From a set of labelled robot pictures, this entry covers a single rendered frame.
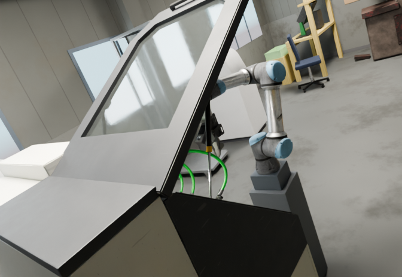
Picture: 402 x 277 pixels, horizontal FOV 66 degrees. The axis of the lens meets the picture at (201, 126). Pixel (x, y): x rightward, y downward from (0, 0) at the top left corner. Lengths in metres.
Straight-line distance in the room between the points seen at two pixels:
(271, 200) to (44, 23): 3.25
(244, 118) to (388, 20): 3.55
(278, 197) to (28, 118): 2.79
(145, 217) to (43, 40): 3.45
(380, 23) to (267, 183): 5.45
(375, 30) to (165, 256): 6.51
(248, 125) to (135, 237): 4.02
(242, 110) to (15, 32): 3.01
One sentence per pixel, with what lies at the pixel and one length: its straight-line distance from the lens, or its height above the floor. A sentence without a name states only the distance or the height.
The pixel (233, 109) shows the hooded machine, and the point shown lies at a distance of 4.70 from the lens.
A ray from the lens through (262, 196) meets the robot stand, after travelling 1.95.
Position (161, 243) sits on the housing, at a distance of 0.85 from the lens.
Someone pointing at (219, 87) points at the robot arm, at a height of 1.54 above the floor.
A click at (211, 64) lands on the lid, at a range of 0.99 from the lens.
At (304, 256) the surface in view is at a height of 0.76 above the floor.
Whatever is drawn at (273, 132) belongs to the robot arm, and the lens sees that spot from 1.74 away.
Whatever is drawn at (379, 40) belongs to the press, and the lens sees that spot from 7.04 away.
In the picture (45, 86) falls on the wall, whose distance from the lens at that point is 3.93.
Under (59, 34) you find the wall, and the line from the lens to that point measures 4.20.
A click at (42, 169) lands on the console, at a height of 1.53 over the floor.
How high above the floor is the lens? 1.82
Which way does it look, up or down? 16 degrees down
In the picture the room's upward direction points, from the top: 22 degrees counter-clockwise
